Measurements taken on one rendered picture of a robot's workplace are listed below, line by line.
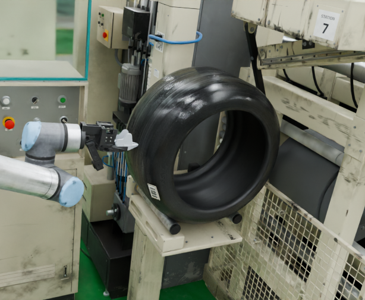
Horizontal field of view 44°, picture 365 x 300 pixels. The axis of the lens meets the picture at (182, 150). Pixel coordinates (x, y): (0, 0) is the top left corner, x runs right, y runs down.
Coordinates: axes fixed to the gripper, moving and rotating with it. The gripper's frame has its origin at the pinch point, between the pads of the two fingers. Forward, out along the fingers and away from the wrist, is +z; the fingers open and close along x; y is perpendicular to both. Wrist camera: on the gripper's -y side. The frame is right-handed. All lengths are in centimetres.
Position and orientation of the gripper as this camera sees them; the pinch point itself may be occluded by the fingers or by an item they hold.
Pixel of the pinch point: (134, 146)
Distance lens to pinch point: 158.4
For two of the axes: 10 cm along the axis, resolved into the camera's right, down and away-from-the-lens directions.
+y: 2.3, -9.1, -3.4
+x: -4.4, -4.0, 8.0
